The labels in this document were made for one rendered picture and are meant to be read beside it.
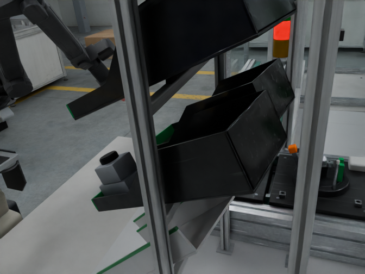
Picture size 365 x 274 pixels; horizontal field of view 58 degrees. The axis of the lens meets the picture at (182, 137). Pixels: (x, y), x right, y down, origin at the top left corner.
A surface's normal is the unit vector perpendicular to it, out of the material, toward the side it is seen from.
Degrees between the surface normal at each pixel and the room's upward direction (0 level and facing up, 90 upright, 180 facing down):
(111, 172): 89
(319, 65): 90
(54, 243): 0
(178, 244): 90
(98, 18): 90
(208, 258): 0
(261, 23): 65
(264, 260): 0
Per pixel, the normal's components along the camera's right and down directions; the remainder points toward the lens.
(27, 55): 0.93, 0.11
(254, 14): 0.74, -0.22
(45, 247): -0.08, -0.88
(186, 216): -0.51, 0.44
